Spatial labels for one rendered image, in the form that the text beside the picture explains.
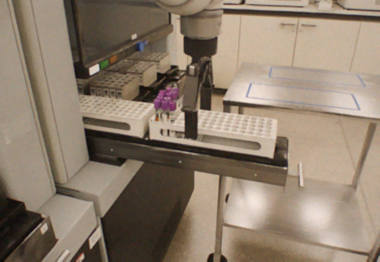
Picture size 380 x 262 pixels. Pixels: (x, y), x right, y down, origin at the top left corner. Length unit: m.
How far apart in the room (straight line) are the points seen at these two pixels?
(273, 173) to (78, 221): 0.43
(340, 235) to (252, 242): 0.45
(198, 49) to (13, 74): 0.35
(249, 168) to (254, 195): 0.74
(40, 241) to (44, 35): 0.38
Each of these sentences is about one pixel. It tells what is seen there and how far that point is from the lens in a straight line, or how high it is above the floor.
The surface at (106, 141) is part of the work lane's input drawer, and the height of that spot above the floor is 0.80.
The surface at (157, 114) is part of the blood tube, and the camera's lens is 0.72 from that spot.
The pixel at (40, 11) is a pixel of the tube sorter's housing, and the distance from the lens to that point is 0.66.
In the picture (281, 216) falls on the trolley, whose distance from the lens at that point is 1.36.
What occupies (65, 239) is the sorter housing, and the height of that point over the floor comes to 0.73.
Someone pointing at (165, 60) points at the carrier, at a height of 0.87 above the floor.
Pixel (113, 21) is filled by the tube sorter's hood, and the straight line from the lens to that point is 0.85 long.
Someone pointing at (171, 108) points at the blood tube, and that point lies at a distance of 0.70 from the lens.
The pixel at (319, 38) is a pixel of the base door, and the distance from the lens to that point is 3.00.
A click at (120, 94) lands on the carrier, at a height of 0.86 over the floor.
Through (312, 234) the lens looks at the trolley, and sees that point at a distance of 1.33.
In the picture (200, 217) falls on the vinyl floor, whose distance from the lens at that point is 1.71.
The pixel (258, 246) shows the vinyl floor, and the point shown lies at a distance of 1.61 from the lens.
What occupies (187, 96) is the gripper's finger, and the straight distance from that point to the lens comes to 0.63.
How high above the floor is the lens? 1.19
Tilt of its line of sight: 26 degrees down
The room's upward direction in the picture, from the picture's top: straight up
